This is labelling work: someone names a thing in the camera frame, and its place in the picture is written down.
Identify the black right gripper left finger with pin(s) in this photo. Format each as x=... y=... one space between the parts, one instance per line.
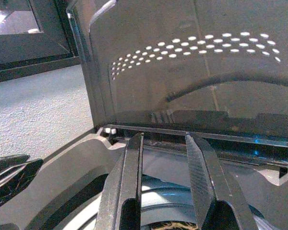
x=127 y=177

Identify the steel washer drum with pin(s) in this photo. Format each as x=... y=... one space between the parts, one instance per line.
x=163 y=189

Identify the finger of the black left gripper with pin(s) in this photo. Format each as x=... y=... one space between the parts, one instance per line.
x=12 y=184
x=7 y=163

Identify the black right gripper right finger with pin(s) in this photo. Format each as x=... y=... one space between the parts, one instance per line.
x=201 y=172

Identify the dark patterned garment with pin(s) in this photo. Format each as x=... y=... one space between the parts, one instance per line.
x=172 y=225

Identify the white lid hinge stopper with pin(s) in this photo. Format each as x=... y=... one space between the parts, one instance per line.
x=108 y=130

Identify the dark framed cabinet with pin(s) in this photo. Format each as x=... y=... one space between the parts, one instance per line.
x=26 y=48

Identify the grey top-load washing machine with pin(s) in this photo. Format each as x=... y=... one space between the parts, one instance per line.
x=69 y=167

